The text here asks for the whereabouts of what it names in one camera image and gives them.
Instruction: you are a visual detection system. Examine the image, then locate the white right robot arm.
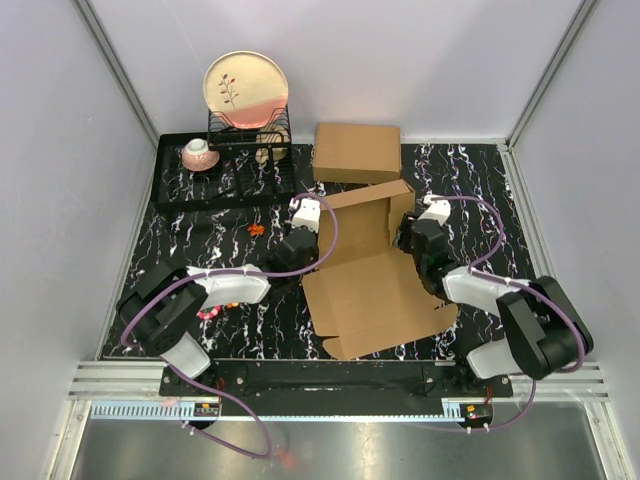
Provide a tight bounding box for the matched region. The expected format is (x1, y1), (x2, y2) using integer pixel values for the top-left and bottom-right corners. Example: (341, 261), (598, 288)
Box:
(394, 212), (594, 397)

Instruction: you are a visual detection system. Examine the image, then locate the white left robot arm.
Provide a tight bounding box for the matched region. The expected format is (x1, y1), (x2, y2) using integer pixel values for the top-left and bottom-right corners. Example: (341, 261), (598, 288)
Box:
(117, 227), (318, 396)

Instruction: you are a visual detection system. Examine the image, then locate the closed brown cardboard box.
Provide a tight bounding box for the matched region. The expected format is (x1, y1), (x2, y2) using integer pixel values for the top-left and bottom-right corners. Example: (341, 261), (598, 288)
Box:
(312, 123), (401, 184)

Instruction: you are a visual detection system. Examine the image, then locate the small orange flower toy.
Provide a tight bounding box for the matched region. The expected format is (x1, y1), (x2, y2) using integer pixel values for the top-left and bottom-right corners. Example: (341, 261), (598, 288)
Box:
(248, 223), (266, 237)

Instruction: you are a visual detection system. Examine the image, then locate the pink flower coaster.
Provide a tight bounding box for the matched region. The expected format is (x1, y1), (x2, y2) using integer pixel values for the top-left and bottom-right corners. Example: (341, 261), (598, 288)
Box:
(197, 306), (221, 320)

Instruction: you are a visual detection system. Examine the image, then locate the beige cup in rack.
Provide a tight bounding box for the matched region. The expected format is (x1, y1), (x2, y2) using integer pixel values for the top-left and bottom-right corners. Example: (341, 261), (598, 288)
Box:
(255, 125), (290, 165)

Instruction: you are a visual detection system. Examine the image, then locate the pink ceramic bowl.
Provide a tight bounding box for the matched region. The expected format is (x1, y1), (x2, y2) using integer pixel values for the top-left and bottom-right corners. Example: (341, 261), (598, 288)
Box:
(181, 138), (220, 172)

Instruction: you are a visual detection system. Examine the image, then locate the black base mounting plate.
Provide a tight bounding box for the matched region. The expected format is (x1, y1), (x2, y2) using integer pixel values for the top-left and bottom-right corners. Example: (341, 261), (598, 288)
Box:
(158, 358), (514, 419)

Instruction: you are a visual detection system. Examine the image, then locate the beige and pink plate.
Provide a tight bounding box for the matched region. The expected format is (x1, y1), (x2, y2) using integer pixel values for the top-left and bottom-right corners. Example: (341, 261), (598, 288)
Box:
(203, 51), (289, 129)

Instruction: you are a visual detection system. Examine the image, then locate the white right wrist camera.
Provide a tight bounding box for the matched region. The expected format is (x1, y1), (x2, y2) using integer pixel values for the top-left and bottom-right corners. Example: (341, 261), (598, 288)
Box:
(417, 195), (451, 226)

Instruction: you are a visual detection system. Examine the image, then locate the black wire tray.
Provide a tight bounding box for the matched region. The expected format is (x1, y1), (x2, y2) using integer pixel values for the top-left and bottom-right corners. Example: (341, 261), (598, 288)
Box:
(150, 132), (298, 215)

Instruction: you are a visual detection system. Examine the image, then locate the black wire plate rack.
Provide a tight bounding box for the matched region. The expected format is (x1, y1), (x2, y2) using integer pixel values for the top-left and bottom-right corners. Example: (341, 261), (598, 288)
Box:
(206, 106), (292, 151)

